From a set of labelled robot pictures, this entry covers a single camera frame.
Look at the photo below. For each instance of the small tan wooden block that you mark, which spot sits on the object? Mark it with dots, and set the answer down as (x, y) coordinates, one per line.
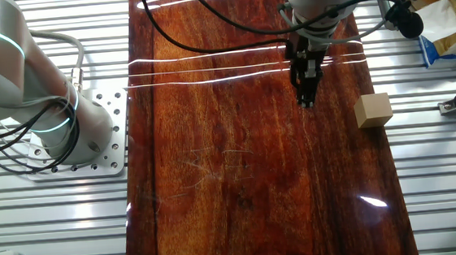
(373, 112)

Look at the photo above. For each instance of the glossy wood-grain mat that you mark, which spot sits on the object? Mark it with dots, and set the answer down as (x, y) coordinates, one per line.
(230, 152)

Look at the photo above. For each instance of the white yellow blue paper bag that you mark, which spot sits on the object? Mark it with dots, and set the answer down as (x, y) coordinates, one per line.
(444, 21)

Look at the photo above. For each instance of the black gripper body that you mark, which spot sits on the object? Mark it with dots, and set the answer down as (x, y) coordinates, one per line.
(300, 56)

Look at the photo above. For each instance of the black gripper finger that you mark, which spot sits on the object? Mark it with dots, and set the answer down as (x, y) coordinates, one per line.
(298, 81)
(311, 96)

